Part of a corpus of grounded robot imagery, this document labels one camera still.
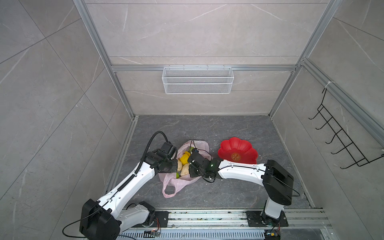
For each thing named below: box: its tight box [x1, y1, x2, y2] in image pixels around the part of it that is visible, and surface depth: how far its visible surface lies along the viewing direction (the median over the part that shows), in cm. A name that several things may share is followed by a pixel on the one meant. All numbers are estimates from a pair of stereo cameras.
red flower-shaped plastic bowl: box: [218, 137, 258, 164], surface depth 100 cm
